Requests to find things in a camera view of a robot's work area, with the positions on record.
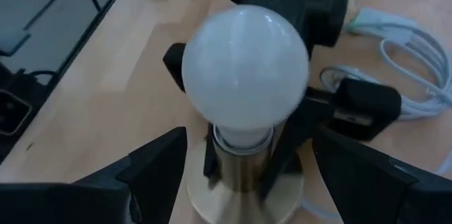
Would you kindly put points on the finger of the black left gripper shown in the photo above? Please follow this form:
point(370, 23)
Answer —
point(212, 160)
point(289, 139)

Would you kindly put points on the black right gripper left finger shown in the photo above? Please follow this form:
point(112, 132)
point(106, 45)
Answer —
point(88, 203)

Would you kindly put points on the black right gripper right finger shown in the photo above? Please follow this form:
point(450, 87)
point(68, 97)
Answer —
point(388, 195)

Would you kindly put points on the brass lamp socket base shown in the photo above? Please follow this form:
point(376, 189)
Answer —
point(243, 203)

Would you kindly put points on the white globe lightbulb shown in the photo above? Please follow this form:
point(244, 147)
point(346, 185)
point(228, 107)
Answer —
point(243, 68)

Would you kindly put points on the black equipment box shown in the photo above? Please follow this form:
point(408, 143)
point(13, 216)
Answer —
point(14, 111)

